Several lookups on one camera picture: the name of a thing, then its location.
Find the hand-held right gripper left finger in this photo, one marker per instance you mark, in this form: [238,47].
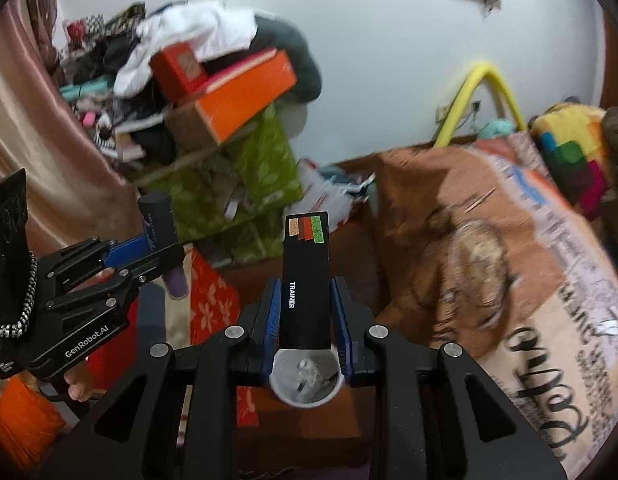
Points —
[271,325]

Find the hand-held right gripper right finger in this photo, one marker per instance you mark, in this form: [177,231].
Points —
[341,325]

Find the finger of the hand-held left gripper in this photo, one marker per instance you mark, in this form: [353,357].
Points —
[124,254]
[114,287]

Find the purple cosmetic bottle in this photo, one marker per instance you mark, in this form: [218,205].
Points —
[156,215]

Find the black rectangular box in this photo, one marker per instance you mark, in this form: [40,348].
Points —
[305,280]

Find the white cup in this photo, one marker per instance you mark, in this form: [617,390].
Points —
[306,375]

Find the person's left hand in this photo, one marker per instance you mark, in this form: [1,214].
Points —
[79,385]

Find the red floral cloth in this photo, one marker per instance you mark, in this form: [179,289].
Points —
[214,305]

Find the green leaf print box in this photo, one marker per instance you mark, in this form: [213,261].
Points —
[266,157]
[209,210]

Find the orange bag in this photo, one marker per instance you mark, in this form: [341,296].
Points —
[19,420]

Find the white plastic bag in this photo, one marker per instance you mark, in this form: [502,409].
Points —
[334,195]

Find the cardboard box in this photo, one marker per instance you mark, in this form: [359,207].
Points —
[189,127]

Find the pink curtain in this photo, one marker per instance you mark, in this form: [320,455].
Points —
[24,125]

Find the pile of dark clothes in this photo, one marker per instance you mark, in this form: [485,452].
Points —
[104,85]

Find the red box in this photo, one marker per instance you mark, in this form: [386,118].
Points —
[179,72]

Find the orange box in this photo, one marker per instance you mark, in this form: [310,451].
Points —
[244,97]

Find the newspaper print blanket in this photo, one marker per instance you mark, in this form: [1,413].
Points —
[564,320]

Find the white cloth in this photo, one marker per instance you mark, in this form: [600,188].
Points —
[199,27]

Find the teal cloth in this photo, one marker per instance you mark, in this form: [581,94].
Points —
[494,129]

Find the dark green cloth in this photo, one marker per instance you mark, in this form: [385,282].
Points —
[294,55]

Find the yellow hoop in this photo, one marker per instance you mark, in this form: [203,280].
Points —
[481,67]

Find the colourful checkered blanket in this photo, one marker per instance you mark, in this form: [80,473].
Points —
[564,130]

